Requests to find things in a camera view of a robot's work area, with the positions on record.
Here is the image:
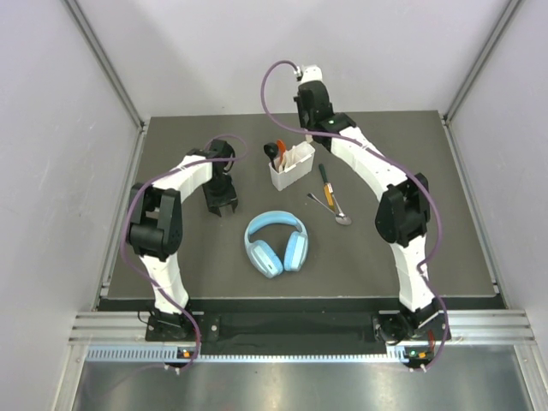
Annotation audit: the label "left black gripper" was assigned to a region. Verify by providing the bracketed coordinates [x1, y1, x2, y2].
[202, 173, 237, 216]

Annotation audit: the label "white spoon horizontal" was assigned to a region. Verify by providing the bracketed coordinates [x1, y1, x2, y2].
[284, 144, 307, 170]

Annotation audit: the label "orange plastic spoon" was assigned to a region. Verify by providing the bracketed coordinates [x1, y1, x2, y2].
[276, 140, 286, 161]

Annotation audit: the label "white compartment utensil container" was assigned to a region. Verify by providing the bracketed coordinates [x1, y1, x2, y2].
[268, 141, 315, 191]

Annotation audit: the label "white spoon vertical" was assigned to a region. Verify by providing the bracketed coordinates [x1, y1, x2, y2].
[278, 155, 292, 173]

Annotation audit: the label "black ladle spoon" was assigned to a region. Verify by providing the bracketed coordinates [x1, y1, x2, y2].
[263, 142, 279, 171]

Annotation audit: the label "small silver spoon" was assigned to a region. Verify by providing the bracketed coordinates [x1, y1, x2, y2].
[307, 193, 352, 226]

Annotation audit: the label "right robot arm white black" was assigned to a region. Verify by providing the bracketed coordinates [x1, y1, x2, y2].
[294, 65, 437, 344]

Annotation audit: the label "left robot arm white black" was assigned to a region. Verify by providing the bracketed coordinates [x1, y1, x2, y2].
[121, 134, 238, 342]

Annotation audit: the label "blue over-ear headphones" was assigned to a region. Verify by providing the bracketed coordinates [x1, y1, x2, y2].
[243, 211, 309, 279]

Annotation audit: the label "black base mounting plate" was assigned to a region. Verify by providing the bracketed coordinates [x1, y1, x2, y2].
[145, 310, 450, 343]

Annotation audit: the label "aluminium frame rail front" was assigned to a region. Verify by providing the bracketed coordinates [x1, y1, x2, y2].
[68, 310, 535, 365]

